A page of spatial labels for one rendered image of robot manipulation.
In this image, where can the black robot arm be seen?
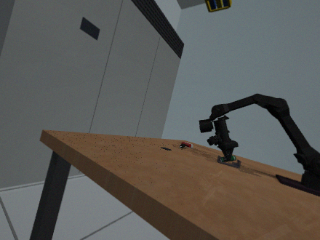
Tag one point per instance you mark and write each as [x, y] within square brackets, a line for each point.
[278, 107]

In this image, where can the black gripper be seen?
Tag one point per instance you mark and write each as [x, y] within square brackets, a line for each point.
[227, 145]

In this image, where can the green cylindrical battery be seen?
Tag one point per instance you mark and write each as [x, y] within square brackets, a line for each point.
[224, 159]

